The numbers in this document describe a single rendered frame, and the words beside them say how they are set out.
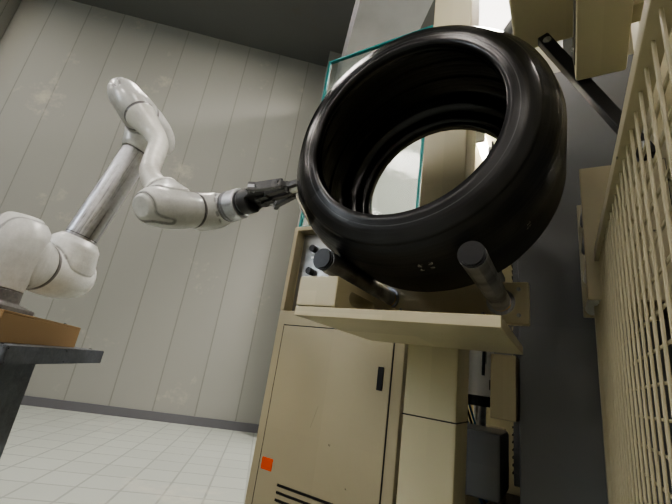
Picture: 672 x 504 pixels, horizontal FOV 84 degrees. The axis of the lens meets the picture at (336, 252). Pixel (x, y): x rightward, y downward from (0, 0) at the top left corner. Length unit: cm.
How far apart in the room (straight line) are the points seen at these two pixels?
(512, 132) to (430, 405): 63
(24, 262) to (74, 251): 18
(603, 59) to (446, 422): 90
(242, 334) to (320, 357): 280
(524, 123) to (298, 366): 110
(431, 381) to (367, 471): 45
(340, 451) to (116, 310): 343
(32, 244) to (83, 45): 483
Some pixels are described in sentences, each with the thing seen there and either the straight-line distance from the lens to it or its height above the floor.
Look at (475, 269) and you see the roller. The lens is 63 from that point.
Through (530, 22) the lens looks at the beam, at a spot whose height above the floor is 164.
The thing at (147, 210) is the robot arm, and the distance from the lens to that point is 102.
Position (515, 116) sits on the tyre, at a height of 113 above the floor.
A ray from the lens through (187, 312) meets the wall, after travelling 425.
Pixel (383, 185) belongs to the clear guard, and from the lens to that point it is 154.
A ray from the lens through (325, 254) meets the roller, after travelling 72.
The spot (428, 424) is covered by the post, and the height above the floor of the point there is 61.
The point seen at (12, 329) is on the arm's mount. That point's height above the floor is 68.
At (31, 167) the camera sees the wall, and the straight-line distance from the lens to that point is 528.
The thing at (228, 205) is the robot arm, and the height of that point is 109.
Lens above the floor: 70
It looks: 18 degrees up
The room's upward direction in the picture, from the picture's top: 8 degrees clockwise
